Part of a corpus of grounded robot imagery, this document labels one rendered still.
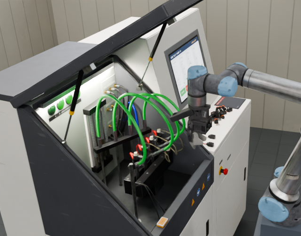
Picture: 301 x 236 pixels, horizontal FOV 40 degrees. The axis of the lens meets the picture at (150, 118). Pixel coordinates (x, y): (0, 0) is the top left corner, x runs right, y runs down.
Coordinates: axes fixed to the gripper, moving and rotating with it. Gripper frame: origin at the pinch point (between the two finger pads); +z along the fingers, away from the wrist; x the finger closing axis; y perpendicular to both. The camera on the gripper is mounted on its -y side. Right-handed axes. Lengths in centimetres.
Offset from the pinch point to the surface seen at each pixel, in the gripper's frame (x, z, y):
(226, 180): 55, 55, -3
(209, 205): 29, 54, -3
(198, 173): 17.4, 26.6, -5.0
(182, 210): -6.2, 30.8, -2.9
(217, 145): 41.2, 23.6, -3.6
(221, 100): 96, 23, -20
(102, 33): 63, -25, -85
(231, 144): 65, 36, -3
